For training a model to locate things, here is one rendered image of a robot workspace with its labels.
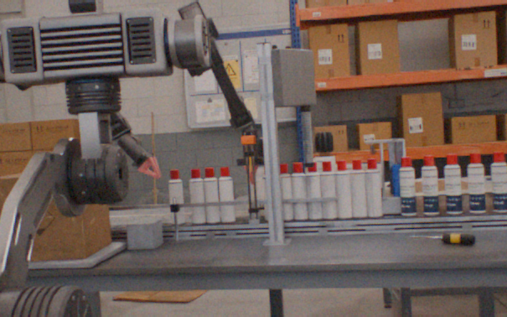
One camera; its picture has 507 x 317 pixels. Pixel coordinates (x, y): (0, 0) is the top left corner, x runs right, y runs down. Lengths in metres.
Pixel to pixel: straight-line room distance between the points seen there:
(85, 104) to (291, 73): 0.78
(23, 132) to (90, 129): 3.96
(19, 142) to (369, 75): 3.17
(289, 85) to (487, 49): 4.20
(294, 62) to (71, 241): 0.92
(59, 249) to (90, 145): 0.57
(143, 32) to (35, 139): 4.01
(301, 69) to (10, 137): 3.79
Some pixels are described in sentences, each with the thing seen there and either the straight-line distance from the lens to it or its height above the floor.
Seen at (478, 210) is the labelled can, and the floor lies 0.90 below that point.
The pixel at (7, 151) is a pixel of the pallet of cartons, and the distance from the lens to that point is 5.51.
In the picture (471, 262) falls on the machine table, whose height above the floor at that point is 0.83.
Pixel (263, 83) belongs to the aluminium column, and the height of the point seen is 1.37.
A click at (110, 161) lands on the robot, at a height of 1.17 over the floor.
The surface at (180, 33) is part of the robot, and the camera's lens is 1.47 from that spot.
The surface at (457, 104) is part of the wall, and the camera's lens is 6.69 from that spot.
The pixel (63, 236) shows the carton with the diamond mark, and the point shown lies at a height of 0.92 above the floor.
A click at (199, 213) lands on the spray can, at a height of 0.92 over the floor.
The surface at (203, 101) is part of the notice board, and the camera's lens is 6.43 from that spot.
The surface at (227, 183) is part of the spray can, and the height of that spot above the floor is 1.03.
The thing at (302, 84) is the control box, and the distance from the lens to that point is 2.05.
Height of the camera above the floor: 1.23
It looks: 3 degrees down
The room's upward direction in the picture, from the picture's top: 4 degrees counter-clockwise
